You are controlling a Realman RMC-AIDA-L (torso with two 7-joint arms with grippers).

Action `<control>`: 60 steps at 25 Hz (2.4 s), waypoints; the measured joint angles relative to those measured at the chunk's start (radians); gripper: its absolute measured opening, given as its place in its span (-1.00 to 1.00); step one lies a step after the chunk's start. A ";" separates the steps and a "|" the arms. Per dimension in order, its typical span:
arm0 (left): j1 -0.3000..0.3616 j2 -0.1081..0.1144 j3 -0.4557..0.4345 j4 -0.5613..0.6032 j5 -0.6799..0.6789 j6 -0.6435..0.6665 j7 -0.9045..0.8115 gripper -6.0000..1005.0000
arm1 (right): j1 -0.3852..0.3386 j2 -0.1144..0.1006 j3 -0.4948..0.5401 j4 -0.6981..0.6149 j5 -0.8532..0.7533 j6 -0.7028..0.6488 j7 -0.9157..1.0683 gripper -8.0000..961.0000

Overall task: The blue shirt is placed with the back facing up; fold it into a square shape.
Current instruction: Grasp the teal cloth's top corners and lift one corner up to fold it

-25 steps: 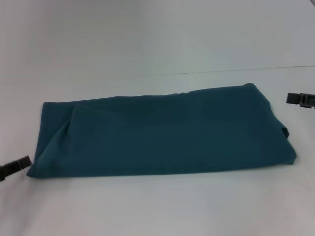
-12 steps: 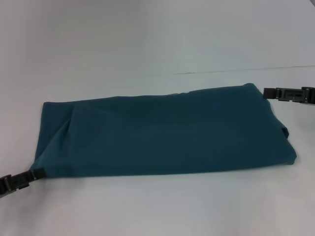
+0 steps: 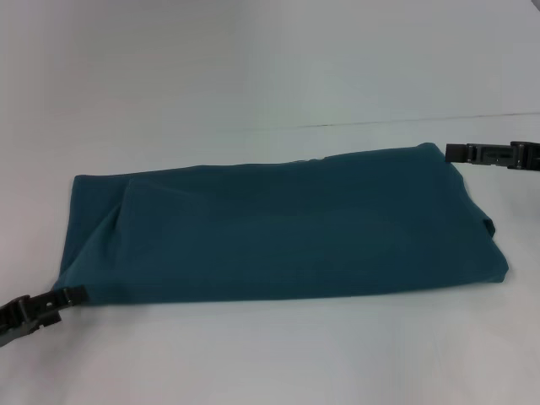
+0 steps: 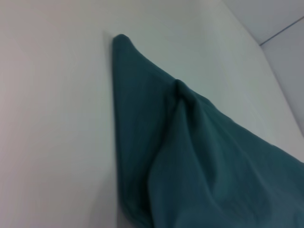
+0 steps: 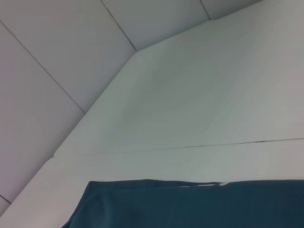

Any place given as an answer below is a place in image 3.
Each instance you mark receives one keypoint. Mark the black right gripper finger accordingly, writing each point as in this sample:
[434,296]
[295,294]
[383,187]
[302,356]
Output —
[485,154]
[525,169]

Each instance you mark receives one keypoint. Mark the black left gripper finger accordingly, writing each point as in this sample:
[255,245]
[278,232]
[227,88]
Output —
[46,301]
[29,327]

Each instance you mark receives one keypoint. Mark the blue-green shirt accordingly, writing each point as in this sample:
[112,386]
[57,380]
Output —
[274,232]

